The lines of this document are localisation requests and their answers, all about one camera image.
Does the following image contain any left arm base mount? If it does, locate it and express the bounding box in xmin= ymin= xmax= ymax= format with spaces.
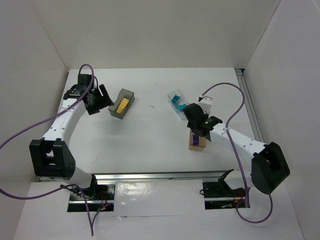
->
xmin=67 ymin=182 xmax=116 ymax=213

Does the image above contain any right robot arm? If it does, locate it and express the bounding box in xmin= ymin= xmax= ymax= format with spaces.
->
xmin=182 ymin=103 xmax=290 ymax=195

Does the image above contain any wooden tan container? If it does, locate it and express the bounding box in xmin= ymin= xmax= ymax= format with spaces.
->
xmin=188 ymin=130 xmax=207 ymax=152

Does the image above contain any yellow long lego plate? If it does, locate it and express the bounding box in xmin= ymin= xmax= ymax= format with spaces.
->
xmin=116 ymin=97 xmax=130 ymax=114

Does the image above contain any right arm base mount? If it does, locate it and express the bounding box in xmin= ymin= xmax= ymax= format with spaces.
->
xmin=199 ymin=169 xmax=247 ymax=210

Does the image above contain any aluminium front rail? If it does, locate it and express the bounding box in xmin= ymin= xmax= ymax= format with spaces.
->
xmin=95 ymin=170 xmax=242 ymax=184

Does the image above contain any clear plastic container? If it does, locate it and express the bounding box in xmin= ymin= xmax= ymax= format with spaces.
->
xmin=167 ymin=89 xmax=190 ymax=121

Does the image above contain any teal curved lego brick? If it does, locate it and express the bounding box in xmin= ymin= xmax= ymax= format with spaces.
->
xmin=171 ymin=94 xmax=181 ymax=105

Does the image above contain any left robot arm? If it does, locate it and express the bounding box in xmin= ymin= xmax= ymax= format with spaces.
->
xmin=29 ymin=73 xmax=114 ymax=194

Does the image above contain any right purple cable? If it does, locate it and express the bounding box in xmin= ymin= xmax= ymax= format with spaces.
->
xmin=199 ymin=82 xmax=274 ymax=224

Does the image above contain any aluminium side rail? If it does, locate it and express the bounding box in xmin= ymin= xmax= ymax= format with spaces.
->
xmin=234 ymin=67 xmax=277 ymax=178

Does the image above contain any dark smoky plastic container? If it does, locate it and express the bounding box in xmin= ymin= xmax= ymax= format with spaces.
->
xmin=108 ymin=88 xmax=135 ymax=120

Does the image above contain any purple square lego brick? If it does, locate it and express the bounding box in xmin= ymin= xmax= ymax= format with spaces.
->
xmin=191 ymin=134 xmax=200 ymax=146

